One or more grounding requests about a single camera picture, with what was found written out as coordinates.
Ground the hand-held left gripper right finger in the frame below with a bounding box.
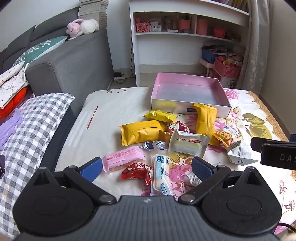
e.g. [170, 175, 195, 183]
[178, 156, 266, 205]

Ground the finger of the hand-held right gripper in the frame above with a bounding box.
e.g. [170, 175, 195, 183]
[251, 137, 289, 153]

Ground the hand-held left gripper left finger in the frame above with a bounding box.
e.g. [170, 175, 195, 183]
[30, 157, 116, 204]

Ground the clear wafer packet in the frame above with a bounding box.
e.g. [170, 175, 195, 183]
[185, 170, 204, 186]

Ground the white cake packet yellow label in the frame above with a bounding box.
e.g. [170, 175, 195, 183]
[168, 129, 210, 161]

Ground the pink snack packet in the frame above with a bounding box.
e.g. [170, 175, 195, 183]
[102, 146, 146, 173]

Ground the orange lotus root packet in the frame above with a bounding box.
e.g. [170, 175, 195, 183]
[213, 126, 240, 149]

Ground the blue white bread stick packet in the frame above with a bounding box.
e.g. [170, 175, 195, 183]
[150, 153, 175, 197]

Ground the red white snack packet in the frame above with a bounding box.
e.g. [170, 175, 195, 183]
[166, 121, 190, 133]

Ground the orange yellow snack packet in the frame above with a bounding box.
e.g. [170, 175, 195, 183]
[159, 130, 173, 144]

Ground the long yellow snack packet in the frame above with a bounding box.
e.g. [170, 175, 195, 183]
[193, 103, 218, 137]

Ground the small blue white packet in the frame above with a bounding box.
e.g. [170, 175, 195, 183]
[139, 140, 167, 151]

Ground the large yellow snack packet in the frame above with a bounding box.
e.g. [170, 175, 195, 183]
[119, 120, 166, 146]

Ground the small yellow snack packet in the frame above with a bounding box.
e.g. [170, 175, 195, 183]
[143, 110, 177, 123]

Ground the pink cardboard box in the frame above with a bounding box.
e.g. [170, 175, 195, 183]
[151, 72, 232, 118]

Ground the white printed storage box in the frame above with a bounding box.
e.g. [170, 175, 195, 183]
[207, 68, 238, 88]

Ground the checked pillow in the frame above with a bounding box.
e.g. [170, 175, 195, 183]
[0, 93, 75, 240]

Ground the pink plastic basket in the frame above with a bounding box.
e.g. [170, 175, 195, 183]
[214, 57, 242, 79]

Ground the printed cardboard carton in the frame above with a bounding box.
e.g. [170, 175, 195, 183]
[225, 53, 243, 67]

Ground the purple cloth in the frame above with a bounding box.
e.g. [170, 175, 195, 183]
[0, 108, 23, 150]

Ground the lace curtain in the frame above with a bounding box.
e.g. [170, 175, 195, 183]
[237, 0, 272, 90]

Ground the red cloth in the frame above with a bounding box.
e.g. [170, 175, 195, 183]
[0, 87, 30, 119]

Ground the blue storage box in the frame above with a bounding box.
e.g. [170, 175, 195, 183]
[202, 46, 223, 64]

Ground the grey sofa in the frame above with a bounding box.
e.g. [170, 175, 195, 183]
[0, 6, 115, 121]

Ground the small red basket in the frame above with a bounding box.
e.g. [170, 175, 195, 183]
[213, 27, 226, 38]

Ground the floral cloth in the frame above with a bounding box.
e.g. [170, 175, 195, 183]
[0, 61, 30, 109]

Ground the white bookshelf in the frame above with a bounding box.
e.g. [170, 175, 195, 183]
[129, 0, 251, 87]

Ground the teal patterned pillow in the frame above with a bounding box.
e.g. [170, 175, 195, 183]
[13, 36, 68, 67]

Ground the pink pen cup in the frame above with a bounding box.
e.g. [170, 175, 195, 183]
[177, 15, 192, 33]

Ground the row of upright books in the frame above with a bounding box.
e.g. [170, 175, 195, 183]
[217, 0, 250, 13]

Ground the pink white plush toy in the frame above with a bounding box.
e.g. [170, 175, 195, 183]
[66, 19, 100, 39]

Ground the pink perforated basket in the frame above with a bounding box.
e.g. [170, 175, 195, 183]
[135, 23, 150, 33]

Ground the clear jar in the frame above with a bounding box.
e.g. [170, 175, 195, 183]
[163, 16, 178, 30]

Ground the stack of books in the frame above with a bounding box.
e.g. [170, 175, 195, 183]
[78, 0, 109, 29]

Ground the black cable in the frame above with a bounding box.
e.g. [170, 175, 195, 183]
[114, 44, 136, 85]

